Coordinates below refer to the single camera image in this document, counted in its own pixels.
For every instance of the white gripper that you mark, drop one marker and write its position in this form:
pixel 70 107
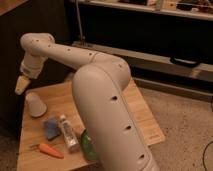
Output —
pixel 31 67

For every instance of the white ceramic cup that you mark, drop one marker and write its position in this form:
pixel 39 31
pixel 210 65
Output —
pixel 37 107

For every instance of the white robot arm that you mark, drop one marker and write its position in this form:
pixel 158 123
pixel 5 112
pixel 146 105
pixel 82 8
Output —
pixel 97 89

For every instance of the orange carrot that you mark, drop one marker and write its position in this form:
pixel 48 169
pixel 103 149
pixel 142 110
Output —
pixel 48 150

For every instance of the white tube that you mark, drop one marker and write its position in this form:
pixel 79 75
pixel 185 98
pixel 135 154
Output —
pixel 68 133

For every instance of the green bowl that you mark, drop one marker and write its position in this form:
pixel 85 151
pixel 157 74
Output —
pixel 87 147

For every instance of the metal pole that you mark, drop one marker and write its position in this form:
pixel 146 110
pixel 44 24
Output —
pixel 82 39

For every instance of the black handle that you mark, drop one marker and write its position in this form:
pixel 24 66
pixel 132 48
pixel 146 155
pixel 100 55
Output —
pixel 185 64

